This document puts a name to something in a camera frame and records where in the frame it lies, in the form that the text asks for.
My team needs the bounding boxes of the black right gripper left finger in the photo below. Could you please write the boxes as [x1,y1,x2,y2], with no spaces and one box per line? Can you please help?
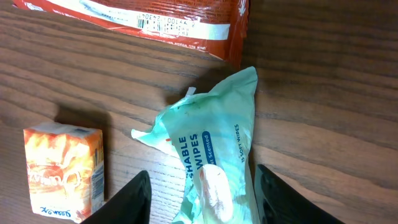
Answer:
[81,170,152,224]

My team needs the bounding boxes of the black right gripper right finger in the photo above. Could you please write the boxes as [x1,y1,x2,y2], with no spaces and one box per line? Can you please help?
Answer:
[254,164,342,224]

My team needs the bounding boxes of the orange tissue packet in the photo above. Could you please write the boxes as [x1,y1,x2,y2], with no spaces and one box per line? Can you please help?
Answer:
[24,122,104,223]

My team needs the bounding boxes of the teal snack wrapper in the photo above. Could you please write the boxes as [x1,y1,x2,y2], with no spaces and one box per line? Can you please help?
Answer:
[131,67,260,223]

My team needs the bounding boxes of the brown snack bar wrapper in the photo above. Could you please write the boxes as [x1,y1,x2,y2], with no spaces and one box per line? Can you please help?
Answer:
[13,0,249,67]

